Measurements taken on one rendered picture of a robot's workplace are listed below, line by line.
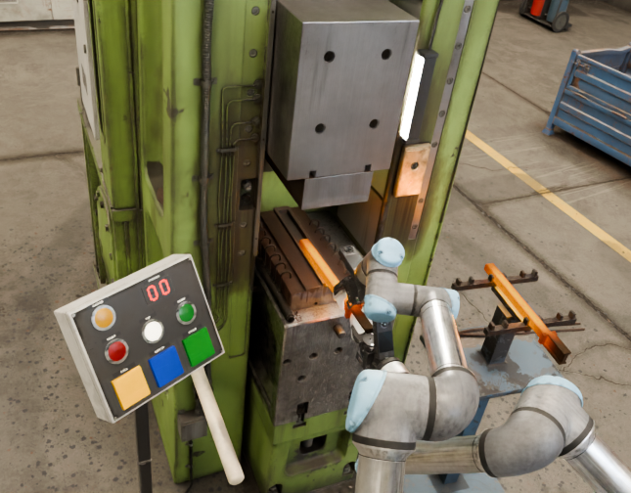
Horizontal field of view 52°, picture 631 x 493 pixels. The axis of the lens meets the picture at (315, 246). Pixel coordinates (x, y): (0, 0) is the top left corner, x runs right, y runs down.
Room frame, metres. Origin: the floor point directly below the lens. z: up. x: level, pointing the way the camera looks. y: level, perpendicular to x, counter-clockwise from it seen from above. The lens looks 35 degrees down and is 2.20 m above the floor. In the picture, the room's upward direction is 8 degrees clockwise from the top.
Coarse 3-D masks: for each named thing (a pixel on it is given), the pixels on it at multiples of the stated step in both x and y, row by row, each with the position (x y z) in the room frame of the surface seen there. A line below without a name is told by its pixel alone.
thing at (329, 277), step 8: (304, 240) 1.70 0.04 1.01; (304, 248) 1.66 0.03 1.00; (312, 248) 1.65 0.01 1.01; (312, 256) 1.61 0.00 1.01; (320, 256) 1.61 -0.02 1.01; (320, 264) 1.57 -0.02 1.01; (320, 272) 1.55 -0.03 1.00; (328, 272) 1.54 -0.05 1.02; (328, 280) 1.50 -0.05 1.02; (336, 280) 1.50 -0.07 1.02; (344, 304) 1.40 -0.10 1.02; (352, 312) 1.36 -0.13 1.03; (360, 312) 1.36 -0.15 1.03; (360, 320) 1.33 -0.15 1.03; (368, 320) 1.33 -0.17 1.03; (368, 328) 1.30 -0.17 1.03
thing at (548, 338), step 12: (492, 264) 1.77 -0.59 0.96; (504, 276) 1.71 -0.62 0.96; (504, 288) 1.66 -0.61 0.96; (516, 300) 1.59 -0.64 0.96; (528, 312) 1.55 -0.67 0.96; (540, 324) 1.50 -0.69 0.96; (540, 336) 1.45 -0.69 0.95; (552, 336) 1.44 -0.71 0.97; (552, 348) 1.42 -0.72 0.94; (564, 348) 1.39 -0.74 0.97; (564, 360) 1.38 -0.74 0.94
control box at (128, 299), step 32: (128, 288) 1.14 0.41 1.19; (192, 288) 1.25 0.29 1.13; (64, 320) 1.04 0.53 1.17; (128, 320) 1.10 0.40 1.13; (160, 320) 1.15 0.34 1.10; (192, 320) 1.20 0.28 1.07; (96, 352) 1.01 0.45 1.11; (128, 352) 1.06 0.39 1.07; (224, 352) 1.21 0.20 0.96; (96, 384) 0.97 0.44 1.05
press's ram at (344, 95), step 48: (288, 0) 1.59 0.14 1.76; (336, 0) 1.64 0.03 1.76; (384, 0) 1.70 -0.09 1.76; (288, 48) 1.49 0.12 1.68; (336, 48) 1.48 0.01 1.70; (384, 48) 1.54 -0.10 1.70; (288, 96) 1.47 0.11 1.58; (336, 96) 1.48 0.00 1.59; (384, 96) 1.55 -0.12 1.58; (288, 144) 1.45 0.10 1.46; (336, 144) 1.49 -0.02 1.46; (384, 144) 1.56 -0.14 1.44
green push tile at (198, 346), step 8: (192, 336) 1.17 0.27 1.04; (200, 336) 1.18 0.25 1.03; (208, 336) 1.20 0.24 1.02; (184, 344) 1.15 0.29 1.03; (192, 344) 1.16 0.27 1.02; (200, 344) 1.17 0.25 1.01; (208, 344) 1.19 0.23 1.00; (192, 352) 1.15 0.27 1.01; (200, 352) 1.16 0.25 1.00; (208, 352) 1.18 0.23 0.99; (192, 360) 1.14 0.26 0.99; (200, 360) 1.15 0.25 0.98
